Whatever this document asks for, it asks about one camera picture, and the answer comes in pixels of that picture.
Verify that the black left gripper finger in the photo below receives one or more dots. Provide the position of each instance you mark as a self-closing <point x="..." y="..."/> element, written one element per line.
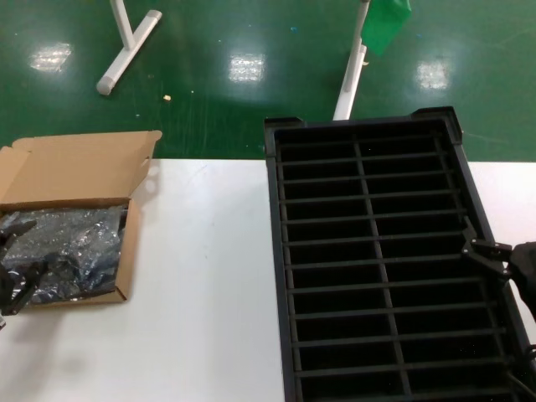
<point x="17" y="230"/>
<point x="25" y="285"/>

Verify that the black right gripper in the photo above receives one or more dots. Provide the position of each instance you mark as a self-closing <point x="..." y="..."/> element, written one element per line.
<point x="525" y="276"/>

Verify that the silver packaging film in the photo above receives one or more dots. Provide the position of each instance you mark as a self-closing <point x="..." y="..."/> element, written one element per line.
<point x="71" y="226"/>

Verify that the brown cardboard box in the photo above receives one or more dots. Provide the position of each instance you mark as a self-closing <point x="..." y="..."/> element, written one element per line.
<point x="75" y="167"/>

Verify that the black compartment container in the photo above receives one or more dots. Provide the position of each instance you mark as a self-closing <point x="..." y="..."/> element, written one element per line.
<point x="274" y="251"/>

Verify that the white T-shaped table leg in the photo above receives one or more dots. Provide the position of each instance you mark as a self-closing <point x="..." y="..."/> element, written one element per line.
<point x="125" y="58"/>

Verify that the white slanted table leg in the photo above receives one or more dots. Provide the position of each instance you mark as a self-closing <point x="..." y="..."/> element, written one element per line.
<point x="349" y="79"/>

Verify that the green cloth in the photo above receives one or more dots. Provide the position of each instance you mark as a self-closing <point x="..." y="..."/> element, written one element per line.
<point x="383" y="25"/>

